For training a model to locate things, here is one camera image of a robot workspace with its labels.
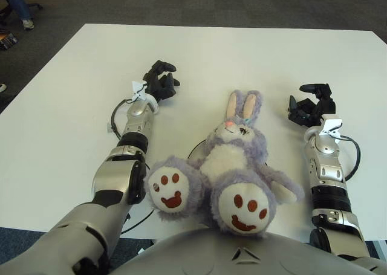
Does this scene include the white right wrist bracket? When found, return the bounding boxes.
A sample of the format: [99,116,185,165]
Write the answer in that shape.
[320,114,345,137]

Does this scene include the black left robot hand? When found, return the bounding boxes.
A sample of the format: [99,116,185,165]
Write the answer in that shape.
[142,60,181,103]

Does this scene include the person leg in jeans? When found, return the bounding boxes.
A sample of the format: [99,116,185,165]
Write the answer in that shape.
[4,0,33,21]

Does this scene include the white table leg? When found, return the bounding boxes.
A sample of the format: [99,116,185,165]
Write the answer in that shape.
[374,240,387,259]

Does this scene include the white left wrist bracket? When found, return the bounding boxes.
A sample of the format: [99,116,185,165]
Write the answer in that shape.
[131,80,149,103]

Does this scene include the white plate with black rim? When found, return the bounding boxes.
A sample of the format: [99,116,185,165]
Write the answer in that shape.
[187,137,210,163]

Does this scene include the silver robot torso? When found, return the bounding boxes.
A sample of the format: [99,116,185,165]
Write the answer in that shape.
[107,228,385,275]

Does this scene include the purple plush bunny doll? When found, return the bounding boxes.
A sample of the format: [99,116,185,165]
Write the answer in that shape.
[144,89,305,239]

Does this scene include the dark printed box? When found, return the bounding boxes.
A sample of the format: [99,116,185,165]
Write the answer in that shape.
[0,32,18,50]

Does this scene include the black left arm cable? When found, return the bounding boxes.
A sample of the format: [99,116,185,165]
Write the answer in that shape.
[110,98,155,231]

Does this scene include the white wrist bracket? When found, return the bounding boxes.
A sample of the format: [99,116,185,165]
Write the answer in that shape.
[131,80,149,103]
[320,114,345,137]

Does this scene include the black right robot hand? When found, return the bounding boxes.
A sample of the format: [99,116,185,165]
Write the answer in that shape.
[287,83,337,128]

